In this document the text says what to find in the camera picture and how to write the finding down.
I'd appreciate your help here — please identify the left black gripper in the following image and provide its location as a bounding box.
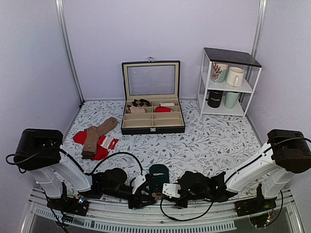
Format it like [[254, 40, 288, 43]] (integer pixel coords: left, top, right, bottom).
[[103, 185, 156, 210]]

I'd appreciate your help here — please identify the dark green christmas sock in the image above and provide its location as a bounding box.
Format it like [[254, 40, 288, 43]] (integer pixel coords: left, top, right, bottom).
[[149, 164, 170, 200]]

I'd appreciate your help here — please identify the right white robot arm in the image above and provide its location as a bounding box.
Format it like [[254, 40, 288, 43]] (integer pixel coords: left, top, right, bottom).
[[152, 129, 311, 212]]

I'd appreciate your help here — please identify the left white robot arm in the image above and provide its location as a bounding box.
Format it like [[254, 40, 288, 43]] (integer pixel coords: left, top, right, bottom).
[[12, 129, 156, 216]]

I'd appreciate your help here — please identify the red striped sock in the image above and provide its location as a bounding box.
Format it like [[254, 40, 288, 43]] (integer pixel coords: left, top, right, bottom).
[[73, 130, 119, 161]]

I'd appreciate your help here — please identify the brown sock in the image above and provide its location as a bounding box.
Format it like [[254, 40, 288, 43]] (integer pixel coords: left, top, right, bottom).
[[82, 117, 117, 159]]

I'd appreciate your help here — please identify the red rolled sock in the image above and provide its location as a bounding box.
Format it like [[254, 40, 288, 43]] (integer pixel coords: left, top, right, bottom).
[[155, 106, 172, 113]]

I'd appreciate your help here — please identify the cream rolled sock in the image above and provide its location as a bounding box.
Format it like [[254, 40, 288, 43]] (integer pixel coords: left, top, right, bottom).
[[159, 102, 175, 107]]

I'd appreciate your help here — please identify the argyle rolled sock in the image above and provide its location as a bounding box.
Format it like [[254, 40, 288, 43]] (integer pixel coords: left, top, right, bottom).
[[132, 99, 151, 107]]

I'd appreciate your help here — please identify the black ceramic mug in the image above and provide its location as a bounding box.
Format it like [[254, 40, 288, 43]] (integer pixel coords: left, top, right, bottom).
[[207, 90, 223, 108]]

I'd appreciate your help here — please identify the black compartment storage box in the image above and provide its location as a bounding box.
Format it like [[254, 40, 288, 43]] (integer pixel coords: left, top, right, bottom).
[[121, 60, 185, 135]]

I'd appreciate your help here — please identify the mint green mug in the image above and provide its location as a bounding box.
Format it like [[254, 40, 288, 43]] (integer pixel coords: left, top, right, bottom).
[[224, 92, 240, 109]]

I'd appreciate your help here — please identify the white two-tier shelf rack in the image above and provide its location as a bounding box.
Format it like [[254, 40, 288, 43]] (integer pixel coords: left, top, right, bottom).
[[197, 48, 262, 118]]

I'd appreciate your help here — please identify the floral ceramic mug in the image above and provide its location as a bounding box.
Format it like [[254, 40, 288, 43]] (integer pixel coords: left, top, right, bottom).
[[211, 62, 228, 83]]

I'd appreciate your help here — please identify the cream ceramic mug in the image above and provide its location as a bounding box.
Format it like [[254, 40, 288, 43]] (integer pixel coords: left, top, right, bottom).
[[225, 67, 244, 87]]

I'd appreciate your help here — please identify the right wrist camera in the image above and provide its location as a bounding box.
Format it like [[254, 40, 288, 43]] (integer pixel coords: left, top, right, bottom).
[[162, 183, 181, 199]]

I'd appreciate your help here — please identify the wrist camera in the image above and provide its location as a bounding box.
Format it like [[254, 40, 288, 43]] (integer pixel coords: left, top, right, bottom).
[[130, 175, 146, 194], [162, 183, 181, 199]]

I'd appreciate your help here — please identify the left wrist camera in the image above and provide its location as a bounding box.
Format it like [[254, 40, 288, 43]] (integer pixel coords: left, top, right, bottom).
[[130, 175, 146, 194]]

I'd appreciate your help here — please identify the left black cable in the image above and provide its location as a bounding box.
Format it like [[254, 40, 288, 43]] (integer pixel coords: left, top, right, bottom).
[[5, 144, 144, 178]]

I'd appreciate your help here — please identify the black cable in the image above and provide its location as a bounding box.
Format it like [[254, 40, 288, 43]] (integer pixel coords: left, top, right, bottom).
[[5, 144, 144, 178], [159, 137, 311, 222]]

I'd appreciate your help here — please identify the aluminium front rail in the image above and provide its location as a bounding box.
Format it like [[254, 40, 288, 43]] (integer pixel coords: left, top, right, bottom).
[[20, 188, 310, 233]]

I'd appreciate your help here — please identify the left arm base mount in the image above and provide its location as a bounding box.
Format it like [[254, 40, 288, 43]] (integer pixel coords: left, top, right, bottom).
[[47, 183, 89, 216]]

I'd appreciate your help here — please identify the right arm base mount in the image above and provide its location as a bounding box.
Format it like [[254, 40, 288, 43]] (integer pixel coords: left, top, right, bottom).
[[234, 184, 276, 216]]

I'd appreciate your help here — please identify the right black cable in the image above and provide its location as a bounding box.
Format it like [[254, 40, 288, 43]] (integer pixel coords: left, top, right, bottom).
[[159, 137, 311, 222]]

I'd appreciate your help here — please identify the left aluminium frame post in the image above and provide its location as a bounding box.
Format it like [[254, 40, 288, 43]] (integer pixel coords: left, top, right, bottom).
[[55, 0, 85, 107]]

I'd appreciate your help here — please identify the aluminium frame post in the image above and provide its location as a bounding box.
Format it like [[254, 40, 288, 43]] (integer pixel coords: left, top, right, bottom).
[[251, 0, 267, 58], [55, 0, 85, 107]]

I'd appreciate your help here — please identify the right aluminium frame post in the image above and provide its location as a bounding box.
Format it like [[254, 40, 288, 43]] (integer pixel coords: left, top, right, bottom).
[[251, 0, 267, 58]]

